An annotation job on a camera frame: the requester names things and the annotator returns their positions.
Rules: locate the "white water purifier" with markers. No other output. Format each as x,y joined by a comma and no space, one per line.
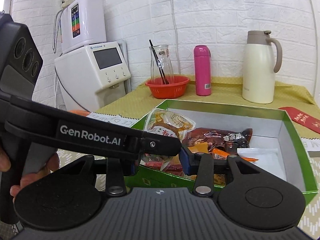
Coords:
82,23

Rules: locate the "yellow label snack packet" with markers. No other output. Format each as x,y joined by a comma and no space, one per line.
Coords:
168,123

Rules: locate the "red sausage packet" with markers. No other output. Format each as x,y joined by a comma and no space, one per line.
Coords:
163,163

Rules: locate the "dark brown snack packet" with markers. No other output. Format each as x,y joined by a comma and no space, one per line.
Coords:
227,141

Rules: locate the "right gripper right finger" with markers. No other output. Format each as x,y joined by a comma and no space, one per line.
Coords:
204,166

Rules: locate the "orange trimmed dried fruit packet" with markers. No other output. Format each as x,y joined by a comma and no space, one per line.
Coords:
205,148

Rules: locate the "patterned tablecloth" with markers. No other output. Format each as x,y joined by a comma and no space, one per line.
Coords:
312,204

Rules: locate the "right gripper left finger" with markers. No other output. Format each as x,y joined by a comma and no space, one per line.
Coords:
117,170

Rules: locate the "glass carafe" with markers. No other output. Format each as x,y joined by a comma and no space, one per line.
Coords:
164,57

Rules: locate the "black straw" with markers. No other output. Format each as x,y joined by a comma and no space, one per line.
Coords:
165,82

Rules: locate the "cream thermos jug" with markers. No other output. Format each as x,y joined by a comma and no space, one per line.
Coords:
262,60

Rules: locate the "white water dispenser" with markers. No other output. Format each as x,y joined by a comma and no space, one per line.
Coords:
93,76

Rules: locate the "red envelope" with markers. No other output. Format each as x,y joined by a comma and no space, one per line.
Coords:
302,118

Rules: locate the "orange plastic basin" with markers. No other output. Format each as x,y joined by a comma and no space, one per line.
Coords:
80,112

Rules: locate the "pink thermos bottle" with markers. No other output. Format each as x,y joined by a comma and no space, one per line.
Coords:
202,70

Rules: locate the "red plastic basket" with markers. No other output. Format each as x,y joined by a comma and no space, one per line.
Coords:
169,91

